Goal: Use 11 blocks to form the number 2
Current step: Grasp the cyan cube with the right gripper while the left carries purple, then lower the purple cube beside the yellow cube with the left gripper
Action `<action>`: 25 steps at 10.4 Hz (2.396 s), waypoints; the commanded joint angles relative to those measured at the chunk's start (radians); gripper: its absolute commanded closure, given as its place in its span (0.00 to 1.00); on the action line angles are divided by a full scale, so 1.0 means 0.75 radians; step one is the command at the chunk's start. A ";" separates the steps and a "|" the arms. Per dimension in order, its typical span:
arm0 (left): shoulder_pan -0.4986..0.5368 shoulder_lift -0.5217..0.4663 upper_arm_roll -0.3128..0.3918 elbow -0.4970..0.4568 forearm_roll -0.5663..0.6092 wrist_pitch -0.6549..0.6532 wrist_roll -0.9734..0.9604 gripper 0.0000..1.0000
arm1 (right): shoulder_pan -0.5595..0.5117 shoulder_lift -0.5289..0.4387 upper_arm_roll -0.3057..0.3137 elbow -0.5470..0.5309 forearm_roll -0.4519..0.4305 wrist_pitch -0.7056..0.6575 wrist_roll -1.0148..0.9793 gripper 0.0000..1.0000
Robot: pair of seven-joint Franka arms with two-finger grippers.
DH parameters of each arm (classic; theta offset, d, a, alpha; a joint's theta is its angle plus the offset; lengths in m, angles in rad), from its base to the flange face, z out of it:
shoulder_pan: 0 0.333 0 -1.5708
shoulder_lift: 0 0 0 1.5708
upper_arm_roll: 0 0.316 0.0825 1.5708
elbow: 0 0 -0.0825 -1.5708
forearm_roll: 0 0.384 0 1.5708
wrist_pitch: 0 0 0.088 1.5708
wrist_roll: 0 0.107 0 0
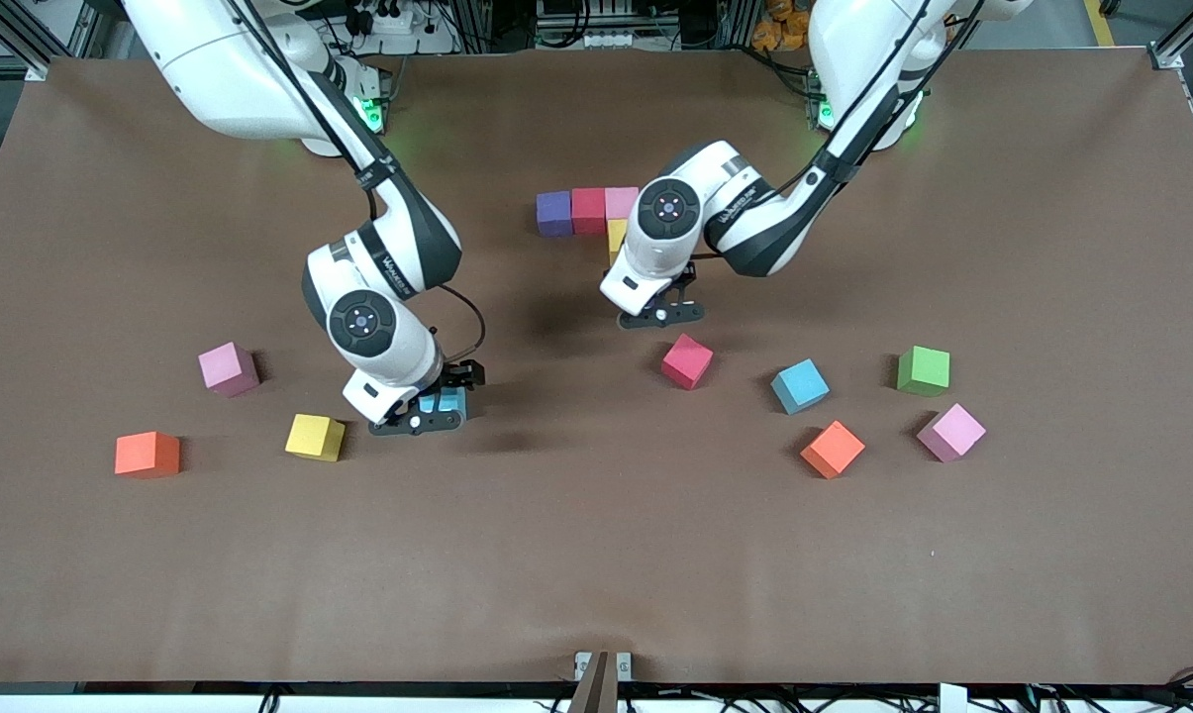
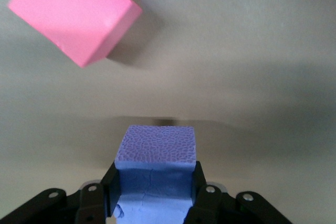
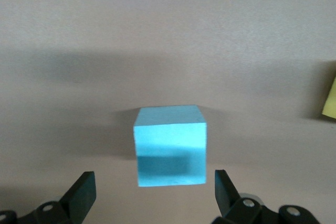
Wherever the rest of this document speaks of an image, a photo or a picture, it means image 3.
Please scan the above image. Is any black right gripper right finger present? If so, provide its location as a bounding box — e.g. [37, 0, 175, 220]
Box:
[212, 169, 320, 224]

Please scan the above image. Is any blue foam cube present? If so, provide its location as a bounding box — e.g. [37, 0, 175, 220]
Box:
[133, 104, 207, 189]

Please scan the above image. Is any yellow foam cube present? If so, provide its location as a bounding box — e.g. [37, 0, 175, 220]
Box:
[321, 75, 336, 119]

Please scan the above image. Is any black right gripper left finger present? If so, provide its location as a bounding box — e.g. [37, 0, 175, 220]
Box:
[0, 171, 97, 224]

